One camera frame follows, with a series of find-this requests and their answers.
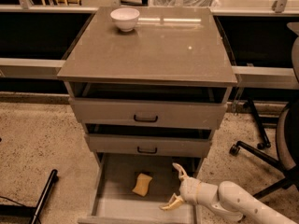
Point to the grey drawer cabinet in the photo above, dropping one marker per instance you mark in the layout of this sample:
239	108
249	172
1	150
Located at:
172	55

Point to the yellow sponge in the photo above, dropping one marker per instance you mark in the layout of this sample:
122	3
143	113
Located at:
142	184

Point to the grey drawer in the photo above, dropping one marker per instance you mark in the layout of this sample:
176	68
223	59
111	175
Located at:
143	145
113	201
148	113

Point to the middle grey drawer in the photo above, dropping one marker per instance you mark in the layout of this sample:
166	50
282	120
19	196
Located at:
143	145

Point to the bottom grey drawer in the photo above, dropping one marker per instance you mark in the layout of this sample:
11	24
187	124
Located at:
113	201

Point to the white ceramic bowl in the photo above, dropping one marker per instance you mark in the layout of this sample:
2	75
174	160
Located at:
125	18

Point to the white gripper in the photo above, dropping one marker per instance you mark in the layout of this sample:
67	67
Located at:
190	189

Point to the grey metal rail frame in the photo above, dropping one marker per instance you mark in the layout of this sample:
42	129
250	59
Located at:
247	77

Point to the black stand leg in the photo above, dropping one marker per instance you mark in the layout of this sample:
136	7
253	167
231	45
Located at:
265	140

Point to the top grey drawer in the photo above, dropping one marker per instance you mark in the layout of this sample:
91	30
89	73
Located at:
148	113

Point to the black office chair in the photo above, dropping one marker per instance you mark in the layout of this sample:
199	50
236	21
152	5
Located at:
287	147

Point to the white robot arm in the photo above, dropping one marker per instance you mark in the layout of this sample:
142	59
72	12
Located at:
227	200

